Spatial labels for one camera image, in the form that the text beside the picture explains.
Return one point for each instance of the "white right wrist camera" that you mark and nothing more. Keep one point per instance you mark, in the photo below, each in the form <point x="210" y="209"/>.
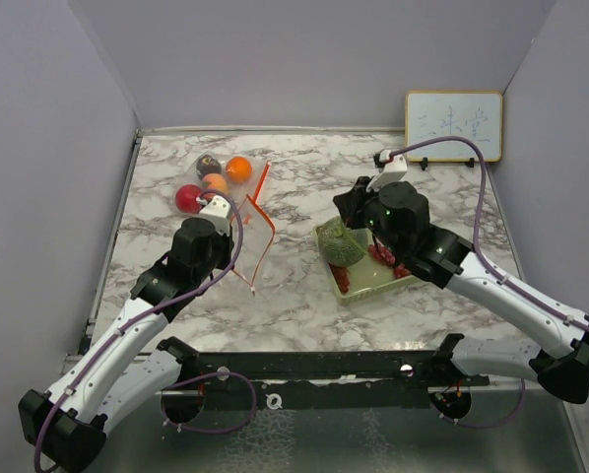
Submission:
<point x="392" y="167"/>

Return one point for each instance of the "small framed whiteboard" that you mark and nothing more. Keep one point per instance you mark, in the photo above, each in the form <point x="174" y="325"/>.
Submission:
<point x="474" y="115"/>

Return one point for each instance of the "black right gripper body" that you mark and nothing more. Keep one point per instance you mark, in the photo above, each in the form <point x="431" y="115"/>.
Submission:
<point x="363" y="212"/>

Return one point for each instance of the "dark purple plum fruit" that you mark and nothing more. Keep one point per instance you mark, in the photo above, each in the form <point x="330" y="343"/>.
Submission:
<point x="207" y="164"/>

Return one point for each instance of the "clear zip top bag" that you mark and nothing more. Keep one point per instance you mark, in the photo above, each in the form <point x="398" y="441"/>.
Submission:
<point x="237" y="192"/>

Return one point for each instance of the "dark purple grape bunch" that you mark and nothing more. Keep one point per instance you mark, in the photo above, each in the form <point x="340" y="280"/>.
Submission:
<point x="384" y="257"/>

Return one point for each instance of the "peach orange pink fruit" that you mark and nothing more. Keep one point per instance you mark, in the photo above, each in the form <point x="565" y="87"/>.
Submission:
<point x="215" y="181"/>

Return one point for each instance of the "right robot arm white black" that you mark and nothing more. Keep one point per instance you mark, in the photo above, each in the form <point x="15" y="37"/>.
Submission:
<point x="558" y="355"/>

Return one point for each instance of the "red grape bunch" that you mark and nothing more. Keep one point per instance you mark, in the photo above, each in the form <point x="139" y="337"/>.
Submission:
<point x="342" y="279"/>

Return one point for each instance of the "green netted melon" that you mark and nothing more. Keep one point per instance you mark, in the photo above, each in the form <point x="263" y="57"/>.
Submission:
<point x="339" y="245"/>

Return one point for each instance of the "clear zip bag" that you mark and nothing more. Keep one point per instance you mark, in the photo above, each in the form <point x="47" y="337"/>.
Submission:
<point x="254" y="237"/>
<point x="237" y="192"/>

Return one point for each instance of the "pale green plastic basket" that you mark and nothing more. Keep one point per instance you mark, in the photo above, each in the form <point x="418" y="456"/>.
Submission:
<point x="367" y="279"/>

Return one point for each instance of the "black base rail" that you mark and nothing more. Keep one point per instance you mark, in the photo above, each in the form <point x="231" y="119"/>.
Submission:
<point x="318" y="380"/>

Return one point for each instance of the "red apple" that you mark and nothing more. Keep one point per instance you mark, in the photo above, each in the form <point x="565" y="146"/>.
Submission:
<point x="186" y="199"/>

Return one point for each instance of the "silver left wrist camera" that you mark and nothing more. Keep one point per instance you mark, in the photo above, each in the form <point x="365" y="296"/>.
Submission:
<point x="217" y="212"/>

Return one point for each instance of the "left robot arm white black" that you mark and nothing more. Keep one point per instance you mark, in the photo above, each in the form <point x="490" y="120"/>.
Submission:
<point x="70" y="421"/>

